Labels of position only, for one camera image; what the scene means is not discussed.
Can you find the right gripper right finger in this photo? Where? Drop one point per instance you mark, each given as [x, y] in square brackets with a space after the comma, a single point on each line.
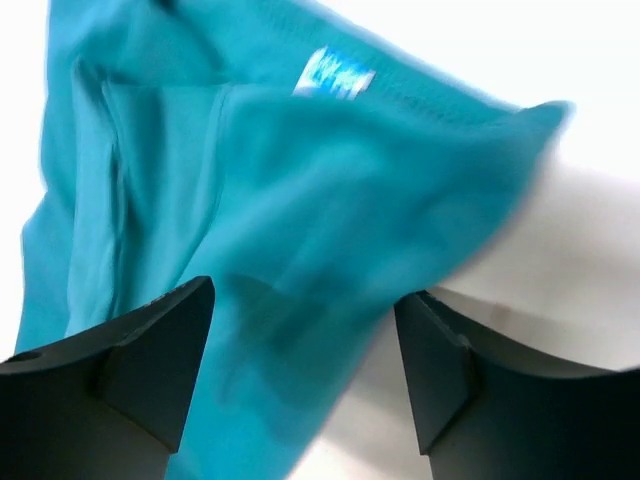
[485, 406]

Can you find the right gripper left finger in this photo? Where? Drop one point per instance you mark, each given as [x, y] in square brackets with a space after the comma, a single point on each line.
[112, 401]

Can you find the teal t shirt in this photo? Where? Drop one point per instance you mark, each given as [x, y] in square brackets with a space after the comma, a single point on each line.
[315, 176]

